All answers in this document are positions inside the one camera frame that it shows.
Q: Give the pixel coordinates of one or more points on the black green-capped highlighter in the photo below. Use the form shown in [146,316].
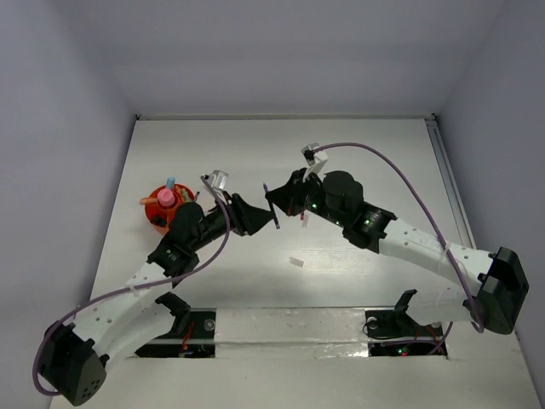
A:
[159,221]

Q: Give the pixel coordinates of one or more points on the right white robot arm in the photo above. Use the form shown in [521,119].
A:
[493,284]

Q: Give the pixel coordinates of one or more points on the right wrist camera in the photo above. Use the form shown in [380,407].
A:
[316,159]

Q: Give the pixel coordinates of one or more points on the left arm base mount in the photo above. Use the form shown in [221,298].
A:
[191,335]

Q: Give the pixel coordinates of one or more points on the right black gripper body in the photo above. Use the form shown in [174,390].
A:
[312,194]

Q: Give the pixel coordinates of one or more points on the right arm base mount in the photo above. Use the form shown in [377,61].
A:
[391,332]

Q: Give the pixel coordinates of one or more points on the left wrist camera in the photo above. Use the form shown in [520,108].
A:
[215,183]

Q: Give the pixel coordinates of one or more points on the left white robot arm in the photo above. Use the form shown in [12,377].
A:
[79,350]

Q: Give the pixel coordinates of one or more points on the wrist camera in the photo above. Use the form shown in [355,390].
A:
[316,159]
[215,183]

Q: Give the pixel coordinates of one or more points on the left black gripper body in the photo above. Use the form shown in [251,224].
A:
[235,216]

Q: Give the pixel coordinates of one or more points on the purple gel pen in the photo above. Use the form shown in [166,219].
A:
[271,207]

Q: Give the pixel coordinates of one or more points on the orange pen holder cup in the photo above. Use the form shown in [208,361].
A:
[151,210]

